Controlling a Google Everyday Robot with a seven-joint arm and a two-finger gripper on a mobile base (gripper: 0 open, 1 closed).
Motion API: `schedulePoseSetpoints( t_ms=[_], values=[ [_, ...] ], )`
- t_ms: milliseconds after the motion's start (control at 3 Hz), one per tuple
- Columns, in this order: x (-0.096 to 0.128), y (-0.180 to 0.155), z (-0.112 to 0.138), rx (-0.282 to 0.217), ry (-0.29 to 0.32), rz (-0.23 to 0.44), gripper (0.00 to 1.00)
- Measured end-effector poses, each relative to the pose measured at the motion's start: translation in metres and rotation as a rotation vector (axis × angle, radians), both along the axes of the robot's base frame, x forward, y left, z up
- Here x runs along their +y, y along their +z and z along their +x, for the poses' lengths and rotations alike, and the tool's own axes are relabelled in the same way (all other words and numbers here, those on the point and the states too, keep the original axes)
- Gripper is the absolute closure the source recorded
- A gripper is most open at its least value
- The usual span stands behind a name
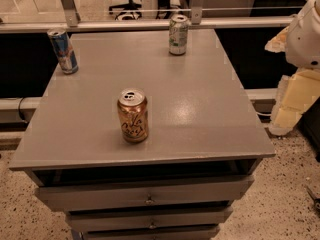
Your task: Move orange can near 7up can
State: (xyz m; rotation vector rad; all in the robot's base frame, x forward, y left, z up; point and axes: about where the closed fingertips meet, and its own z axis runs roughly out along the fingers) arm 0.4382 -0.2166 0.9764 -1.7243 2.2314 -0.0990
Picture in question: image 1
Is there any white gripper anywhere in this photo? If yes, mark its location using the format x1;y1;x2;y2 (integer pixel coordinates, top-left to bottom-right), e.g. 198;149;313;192
265;27;320;136

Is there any top grey drawer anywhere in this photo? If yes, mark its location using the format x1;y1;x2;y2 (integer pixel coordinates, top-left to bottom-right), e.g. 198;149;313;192
35;175;254;211

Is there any blue Red Bull can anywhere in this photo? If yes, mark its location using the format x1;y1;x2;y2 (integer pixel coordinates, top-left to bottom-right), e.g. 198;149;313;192
47;28;79;74

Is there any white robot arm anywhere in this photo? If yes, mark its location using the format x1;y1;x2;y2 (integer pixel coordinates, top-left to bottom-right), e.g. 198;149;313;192
265;0;320;136

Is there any bottom grey drawer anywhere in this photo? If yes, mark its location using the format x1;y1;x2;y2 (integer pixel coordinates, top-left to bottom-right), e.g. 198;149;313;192
84;225;220;240

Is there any grey metal railing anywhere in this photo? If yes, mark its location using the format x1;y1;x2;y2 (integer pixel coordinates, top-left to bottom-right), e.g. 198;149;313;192
0;0;308;33

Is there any green white 7up can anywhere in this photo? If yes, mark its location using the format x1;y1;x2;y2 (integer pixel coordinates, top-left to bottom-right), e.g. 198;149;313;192
169;14;188;55

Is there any grey drawer cabinet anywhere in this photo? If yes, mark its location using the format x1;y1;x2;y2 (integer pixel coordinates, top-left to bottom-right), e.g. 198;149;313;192
11;30;274;240

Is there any middle grey drawer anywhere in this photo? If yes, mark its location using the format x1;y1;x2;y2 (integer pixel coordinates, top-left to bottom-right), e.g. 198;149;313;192
66;206;233;232

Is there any grey drawer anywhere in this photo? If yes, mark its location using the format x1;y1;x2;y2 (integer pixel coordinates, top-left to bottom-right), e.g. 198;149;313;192
35;175;254;211
66;206;233;232
84;225;220;240

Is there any orange LaCroix soda can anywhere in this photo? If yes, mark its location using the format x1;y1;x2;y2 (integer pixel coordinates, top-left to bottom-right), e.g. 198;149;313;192
117;88;149;143

